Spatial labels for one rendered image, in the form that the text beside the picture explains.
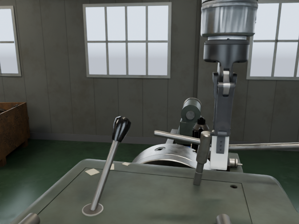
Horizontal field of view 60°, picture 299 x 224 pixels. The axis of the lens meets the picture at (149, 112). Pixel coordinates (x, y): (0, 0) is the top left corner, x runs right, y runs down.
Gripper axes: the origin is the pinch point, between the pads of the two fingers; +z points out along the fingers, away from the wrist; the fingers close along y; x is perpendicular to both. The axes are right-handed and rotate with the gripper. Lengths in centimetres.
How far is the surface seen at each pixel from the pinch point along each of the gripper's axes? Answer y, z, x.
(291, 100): 367, 54, -124
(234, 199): -3.1, 8.2, -3.1
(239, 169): 81, 41, -16
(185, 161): 17.4, 10.7, 7.4
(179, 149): 24.5, 10.1, 9.8
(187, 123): 131, 33, 14
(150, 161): 15.9, 11.0, 16.7
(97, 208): -11.4, 8.1, 20.3
